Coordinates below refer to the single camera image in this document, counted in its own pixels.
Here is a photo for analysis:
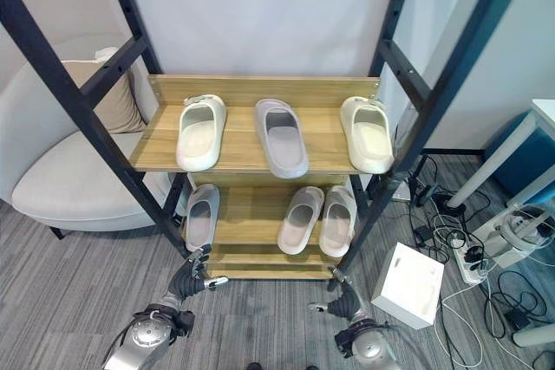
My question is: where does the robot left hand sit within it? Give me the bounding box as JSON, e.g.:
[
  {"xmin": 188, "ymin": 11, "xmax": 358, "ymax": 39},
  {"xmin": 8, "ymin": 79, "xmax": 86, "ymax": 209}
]
[{"xmin": 167, "ymin": 243, "xmax": 229, "ymax": 300}]

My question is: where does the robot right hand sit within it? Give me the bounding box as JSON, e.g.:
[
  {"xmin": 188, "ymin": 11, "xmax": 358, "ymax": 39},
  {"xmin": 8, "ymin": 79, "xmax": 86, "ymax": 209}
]
[{"xmin": 308, "ymin": 268, "xmax": 368, "ymax": 321}]

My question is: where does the wooden rack shelf plain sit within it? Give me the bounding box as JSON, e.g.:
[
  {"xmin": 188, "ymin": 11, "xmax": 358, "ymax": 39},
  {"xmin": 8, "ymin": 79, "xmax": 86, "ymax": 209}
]
[{"xmin": 184, "ymin": 172, "xmax": 355, "ymax": 281}]

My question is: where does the wooden rack shelf with back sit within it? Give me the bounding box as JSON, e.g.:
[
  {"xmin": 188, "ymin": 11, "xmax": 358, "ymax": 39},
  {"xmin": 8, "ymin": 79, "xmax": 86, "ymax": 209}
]
[{"xmin": 129, "ymin": 74, "xmax": 382, "ymax": 175}]

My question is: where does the pale pink slide slipper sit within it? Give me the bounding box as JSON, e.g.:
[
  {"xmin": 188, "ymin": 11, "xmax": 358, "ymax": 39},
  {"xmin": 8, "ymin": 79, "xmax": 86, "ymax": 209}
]
[
  {"xmin": 318, "ymin": 185, "xmax": 356, "ymax": 258},
  {"xmin": 185, "ymin": 183, "xmax": 220, "ymax": 252},
  {"xmin": 277, "ymin": 185, "xmax": 325, "ymax": 256}
]

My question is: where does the white open cardboard box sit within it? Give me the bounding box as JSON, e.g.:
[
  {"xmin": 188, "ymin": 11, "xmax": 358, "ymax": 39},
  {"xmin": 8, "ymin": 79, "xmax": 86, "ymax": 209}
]
[{"xmin": 369, "ymin": 242, "xmax": 446, "ymax": 330}]

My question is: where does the white power strip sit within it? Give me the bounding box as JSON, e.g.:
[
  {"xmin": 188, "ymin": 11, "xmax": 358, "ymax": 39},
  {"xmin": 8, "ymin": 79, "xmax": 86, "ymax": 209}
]
[{"xmin": 447, "ymin": 234, "xmax": 488, "ymax": 287}]

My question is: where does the cream slipper with buckle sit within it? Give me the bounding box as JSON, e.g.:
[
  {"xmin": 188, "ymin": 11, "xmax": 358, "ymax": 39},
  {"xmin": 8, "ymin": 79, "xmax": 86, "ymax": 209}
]
[
  {"xmin": 174, "ymin": 93, "xmax": 227, "ymax": 172},
  {"xmin": 338, "ymin": 95, "xmax": 395, "ymax": 173}
]

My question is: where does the light grey armchair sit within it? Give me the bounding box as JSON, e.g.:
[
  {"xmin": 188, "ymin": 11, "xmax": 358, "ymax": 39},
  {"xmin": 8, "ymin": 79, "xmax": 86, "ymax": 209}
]
[{"xmin": 0, "ymin": 32, "xmax": 192, "ymax": 240}]

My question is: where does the grey slide slipper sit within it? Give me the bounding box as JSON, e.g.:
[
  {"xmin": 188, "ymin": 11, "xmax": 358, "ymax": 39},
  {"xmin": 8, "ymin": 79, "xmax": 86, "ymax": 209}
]
[{"xmin": 253, "ymin": 98, "xmax": 310, "ymax": 179}]

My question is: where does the black power adapter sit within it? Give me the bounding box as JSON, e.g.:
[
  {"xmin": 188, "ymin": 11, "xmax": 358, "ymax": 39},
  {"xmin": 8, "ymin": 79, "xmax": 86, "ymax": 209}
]
[{"xmin": 503, "ymin": 308, "xmax": 531, "ymax": 331}]

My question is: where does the beige cushion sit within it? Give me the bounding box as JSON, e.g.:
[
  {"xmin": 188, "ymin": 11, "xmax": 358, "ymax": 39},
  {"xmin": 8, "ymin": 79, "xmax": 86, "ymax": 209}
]
[{"xmin": 62, "ymin": 46, "xmax": 148, "ymax": 134}]

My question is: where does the white desk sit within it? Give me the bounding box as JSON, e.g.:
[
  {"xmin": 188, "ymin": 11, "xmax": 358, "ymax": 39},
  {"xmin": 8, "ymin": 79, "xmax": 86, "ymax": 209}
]
[{"xmin": 446, "ymin": 99, "xmax": 555, "ymax": 209}]

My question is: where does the blue cabinet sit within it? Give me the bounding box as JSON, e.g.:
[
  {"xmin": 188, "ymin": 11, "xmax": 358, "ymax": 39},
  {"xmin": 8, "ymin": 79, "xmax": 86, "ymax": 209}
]
[{"xmin": 484, "ymin": 110, "xmax": 555, "ymax": 198}]

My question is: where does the white cable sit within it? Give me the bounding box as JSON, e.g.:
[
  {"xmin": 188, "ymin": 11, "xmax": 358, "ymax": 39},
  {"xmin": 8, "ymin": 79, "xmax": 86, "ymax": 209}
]
[{"xmin": 437, "ymin": 252, "xmax": 539, "ymax": 370}]

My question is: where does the black cable tangle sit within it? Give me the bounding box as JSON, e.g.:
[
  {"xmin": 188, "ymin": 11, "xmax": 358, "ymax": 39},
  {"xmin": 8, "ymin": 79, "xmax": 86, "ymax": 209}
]
[{"xmin": 407, "ymin": 153, "xmax": 555, "ymax": 370}]

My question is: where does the white device with hoses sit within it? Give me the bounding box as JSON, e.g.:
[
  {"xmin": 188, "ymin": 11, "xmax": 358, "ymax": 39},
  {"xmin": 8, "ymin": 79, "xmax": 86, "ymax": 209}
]
[{"xmin": 471, "ymin": 202, "xmax": 555, "ymax": 269}]

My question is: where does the black metal shoe rack frame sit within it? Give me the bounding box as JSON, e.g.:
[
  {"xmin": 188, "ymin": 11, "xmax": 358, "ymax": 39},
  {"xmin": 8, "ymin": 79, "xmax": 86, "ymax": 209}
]
[{"xmin": 0, "ymin": 0, "xmax": 539, "ymax": 276}]

